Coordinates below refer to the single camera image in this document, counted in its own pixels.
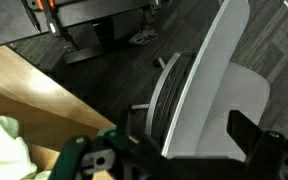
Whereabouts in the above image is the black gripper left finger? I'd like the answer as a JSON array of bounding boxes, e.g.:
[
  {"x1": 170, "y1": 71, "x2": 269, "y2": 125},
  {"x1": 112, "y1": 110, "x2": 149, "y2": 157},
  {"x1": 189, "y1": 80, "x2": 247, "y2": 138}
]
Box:
[{"x1": 115, "y1": 108, "x2": 132, "y2": 137}]

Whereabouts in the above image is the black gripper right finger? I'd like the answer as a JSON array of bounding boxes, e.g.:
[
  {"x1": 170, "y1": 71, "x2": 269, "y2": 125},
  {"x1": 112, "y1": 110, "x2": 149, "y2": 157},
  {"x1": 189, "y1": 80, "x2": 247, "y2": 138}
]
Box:
[{"x1": 226, "y1": 109, "x2": 263, "y2": 158}]

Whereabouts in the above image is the light green cloth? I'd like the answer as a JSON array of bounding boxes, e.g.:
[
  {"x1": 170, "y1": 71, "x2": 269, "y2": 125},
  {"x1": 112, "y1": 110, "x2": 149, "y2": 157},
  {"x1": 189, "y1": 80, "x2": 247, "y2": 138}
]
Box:
[{"x1": 0, "y1": 114, "x2": 53, "y2": 180}]

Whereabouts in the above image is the grey mesh back office chair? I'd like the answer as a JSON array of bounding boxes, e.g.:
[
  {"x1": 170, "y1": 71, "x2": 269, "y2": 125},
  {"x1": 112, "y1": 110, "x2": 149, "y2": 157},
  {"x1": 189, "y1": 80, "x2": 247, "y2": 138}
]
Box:
[{"x1": 127, "y1": 0, "x2": 272, "y2": 163}]

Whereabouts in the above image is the brown cardboard box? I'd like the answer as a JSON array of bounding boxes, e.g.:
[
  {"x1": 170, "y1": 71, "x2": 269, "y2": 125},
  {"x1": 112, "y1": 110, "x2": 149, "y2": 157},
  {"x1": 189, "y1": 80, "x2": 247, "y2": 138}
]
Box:
[{"x1": 0, "y1": 92, "x2": 117, "y2": 180}]

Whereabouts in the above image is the orange black bar clamp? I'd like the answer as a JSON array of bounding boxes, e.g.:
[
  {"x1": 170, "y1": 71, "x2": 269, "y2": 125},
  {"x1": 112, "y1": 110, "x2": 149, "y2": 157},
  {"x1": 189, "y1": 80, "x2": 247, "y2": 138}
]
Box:
[{"x1": 20, "y1": 0, "x2": 78, "y2": 54}]

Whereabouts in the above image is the black perforated mounting table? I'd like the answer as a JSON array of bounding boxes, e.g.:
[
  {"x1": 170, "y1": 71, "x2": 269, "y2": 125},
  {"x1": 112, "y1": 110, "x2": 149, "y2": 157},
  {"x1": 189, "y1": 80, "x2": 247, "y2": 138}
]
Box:
[{"x1": 0, "y1": 0, "x2": 152, "y2": 64}]

